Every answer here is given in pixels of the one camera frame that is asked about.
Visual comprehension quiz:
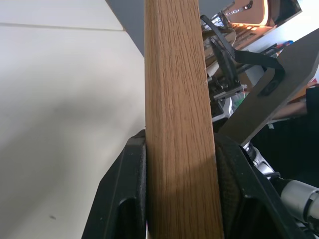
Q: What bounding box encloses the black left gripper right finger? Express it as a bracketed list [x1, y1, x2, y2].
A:
[215, 132, 310, 239]

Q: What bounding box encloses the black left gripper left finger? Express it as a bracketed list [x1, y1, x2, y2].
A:
[81, 128, 148, 239]

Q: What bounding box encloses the oak wooden plank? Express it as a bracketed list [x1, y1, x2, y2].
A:
[144, 0, 319, 239]

